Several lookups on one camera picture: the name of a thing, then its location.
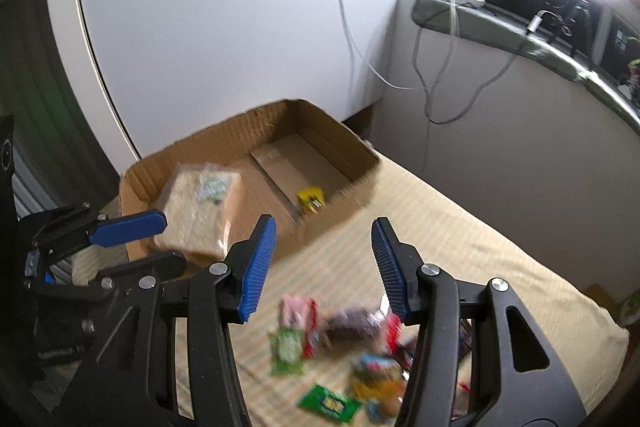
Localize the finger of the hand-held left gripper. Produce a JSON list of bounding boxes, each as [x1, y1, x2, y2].
[[30, 251, 187, 303], [30, 203, 168, 260]]

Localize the colourful snack packet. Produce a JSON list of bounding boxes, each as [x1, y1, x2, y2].
[[351, 353, 408, 400]]

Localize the dark red snack packet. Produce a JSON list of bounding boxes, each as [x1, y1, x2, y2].
[[392, 337, 420, 373]]

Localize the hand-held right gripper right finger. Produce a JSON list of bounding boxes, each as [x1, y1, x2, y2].
[[370, 217, 588, 427]]

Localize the dark cable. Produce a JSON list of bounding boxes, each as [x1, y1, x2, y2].
[[411, 4, 523, 126]]

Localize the light green snack packet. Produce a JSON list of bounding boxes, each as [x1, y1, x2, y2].
[[270, 326, 307, 376]]

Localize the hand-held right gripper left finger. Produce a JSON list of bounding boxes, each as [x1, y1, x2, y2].
[[60, 214, 278, 427]]

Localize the striped bed sheet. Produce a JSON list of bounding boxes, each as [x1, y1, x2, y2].
[[30, 147, 631, 427]]

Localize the clear bread packet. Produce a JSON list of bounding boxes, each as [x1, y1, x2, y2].
[[152, 163, 246, 260]]

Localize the yellow candy packet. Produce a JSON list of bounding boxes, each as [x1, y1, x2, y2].
[[297, 187, 326, 214]]

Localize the green candy packet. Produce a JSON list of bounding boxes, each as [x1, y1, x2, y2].
[[297, 383, 362, 423]]

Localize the white wardrobe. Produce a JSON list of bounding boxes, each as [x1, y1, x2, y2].
[[44, 0, 453, 175]]

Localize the orange and blue snack packet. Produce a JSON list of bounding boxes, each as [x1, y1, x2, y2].
[[366, 398, 405, 422]]

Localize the white charging adapter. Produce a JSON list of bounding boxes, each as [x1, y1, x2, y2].
[[525, 9, 561, 35]]

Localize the cardboard box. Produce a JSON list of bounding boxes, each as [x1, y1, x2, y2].
[[119, 98, 381, 265]]

